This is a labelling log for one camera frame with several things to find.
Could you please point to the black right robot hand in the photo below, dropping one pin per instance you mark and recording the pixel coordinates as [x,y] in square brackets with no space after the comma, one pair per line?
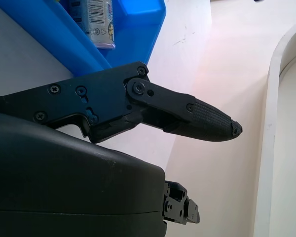
[64,177]

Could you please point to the blue plastic tray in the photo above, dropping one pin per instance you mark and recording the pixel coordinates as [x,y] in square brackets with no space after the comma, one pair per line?
[138,32]

